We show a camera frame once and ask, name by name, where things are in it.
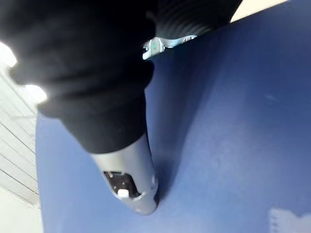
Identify blue folder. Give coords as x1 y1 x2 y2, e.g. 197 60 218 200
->
35 0 311 233

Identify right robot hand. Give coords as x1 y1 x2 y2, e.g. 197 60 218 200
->
0 0 244 216

